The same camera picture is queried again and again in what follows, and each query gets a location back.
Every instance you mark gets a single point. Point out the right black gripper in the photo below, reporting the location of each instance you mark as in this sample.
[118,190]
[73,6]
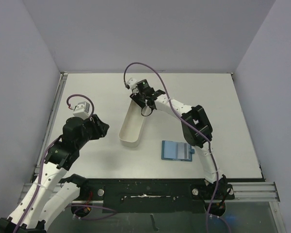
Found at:
[142,98]

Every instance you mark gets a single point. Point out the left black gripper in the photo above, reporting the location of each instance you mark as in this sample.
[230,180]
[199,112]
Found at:
[102,128]

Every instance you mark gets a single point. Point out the blue card holder wallet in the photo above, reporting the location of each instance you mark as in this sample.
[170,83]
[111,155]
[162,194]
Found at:
[169,151]

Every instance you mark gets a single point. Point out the silver VIP credit card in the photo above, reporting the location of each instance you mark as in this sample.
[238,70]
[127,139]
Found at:
[183,152]

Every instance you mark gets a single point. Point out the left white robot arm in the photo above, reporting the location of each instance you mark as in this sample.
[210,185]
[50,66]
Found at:
[39,208]

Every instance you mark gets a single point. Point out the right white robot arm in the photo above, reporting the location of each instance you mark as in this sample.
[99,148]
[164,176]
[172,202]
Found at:
[196,127]

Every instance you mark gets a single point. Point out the white oblong plastic tray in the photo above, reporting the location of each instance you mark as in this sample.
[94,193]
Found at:
[133,124]

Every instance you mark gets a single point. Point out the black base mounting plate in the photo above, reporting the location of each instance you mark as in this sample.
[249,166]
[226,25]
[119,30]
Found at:
[157,195]

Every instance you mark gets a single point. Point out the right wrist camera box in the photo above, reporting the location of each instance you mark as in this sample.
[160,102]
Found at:
[131,83]

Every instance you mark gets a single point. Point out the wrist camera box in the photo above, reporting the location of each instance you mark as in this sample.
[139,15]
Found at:
[131,83]
[81,110]

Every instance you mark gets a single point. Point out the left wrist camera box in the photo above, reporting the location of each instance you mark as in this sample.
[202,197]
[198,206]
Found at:
[81,110]

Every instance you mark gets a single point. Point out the aluminium frame rail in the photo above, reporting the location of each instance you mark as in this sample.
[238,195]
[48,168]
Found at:
[46,140]

